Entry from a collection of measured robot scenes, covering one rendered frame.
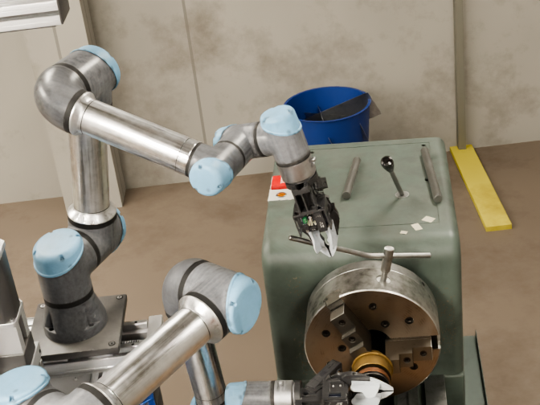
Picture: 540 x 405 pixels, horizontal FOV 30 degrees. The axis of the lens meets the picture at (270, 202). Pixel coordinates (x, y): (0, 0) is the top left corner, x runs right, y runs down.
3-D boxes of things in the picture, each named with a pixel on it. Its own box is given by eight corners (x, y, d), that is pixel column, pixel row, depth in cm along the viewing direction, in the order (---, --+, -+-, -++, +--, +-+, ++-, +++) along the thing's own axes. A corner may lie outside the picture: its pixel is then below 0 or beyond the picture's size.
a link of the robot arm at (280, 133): (263, 105, 209) (300, 100, 205) (280, 151, 214) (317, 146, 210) (249, 123, 203) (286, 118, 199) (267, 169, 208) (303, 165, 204)
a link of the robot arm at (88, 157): (55, 267, 242) (38, 59, 213) (89, 235, 254) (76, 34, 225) (99, 280, 239) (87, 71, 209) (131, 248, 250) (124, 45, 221)
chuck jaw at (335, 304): (355, 334, 236) (325, 300, 232) (373, 324, 234) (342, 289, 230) (355, 364, 226) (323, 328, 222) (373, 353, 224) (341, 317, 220)
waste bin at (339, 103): (378, 169, 545) (371, 71, 517) (394, 209, 505) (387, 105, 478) (288, 182, 543) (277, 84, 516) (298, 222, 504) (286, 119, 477)
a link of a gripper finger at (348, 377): (370, 392, 219) (331, 394, 220) (370, 387, 221) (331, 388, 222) (370, 375, 217) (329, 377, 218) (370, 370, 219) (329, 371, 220)
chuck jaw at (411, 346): (384, 329, 234) (435, 325, 233) (386, 345, 237) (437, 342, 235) (385, 357, 225) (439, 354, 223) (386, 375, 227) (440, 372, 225)
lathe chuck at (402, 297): (298, 365, 249) (316, 259, 234) (424, 383, 249) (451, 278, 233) (296, 389, 241) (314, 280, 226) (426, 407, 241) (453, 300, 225)
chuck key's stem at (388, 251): (384, 287, 232) (392, 245, 226) (387, 292, 230) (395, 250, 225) (375, 287, 232) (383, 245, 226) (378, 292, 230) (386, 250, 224)
